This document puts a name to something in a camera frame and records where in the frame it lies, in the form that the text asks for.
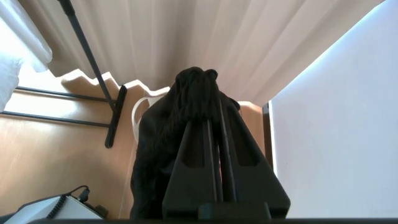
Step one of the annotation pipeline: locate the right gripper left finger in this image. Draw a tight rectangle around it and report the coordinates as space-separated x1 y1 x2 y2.
162 119 223 218

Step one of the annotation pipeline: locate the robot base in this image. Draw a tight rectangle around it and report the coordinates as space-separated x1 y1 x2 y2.
0 194 109 224

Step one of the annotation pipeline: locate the black clothes rack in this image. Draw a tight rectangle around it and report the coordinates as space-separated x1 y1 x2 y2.
0 0 128 149

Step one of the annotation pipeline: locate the white laundry basket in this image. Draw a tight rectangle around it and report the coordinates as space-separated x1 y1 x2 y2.
131 86 171 146

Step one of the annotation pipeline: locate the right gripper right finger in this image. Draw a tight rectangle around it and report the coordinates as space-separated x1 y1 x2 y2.
219 91 291 218

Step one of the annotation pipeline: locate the black garment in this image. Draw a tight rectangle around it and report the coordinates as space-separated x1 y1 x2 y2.
129 67 242 220

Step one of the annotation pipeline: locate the black cable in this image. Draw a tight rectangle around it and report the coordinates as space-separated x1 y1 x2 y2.
67 185 91 202

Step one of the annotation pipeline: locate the white printed t-shirt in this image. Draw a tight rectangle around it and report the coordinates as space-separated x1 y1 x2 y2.
0 0 53 113

